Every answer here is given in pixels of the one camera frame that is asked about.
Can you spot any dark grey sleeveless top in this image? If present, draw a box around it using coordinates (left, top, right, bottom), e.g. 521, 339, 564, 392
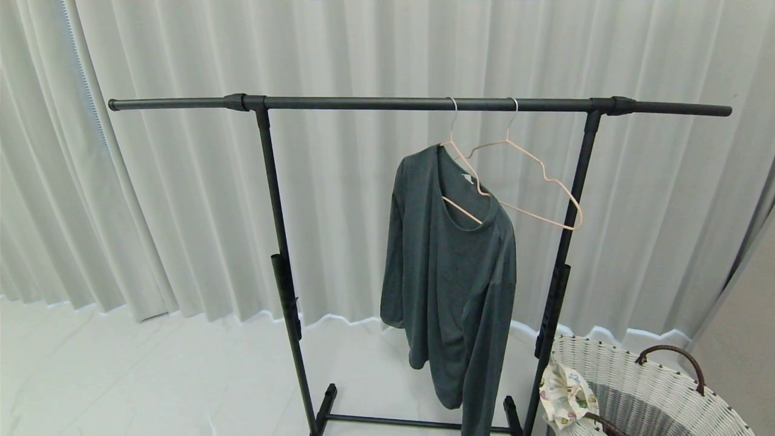
380, 144, 517, 436

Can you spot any pink clothes hanger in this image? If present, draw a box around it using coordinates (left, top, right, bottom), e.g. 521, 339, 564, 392
463, 97, 584, 231
441, 97, 492, 226

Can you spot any cream printed garment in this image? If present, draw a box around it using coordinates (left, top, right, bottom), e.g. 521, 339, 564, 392
539, 362, 600, 431

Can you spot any black clothes rack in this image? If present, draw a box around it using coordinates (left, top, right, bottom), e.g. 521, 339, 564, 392
108, 94, 732, 436

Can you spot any white laundry basket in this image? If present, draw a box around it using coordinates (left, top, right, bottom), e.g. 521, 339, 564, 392
548, 335, 754, 436

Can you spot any white curtain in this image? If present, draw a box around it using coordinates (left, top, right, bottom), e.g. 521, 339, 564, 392
0, 0, 775, 352

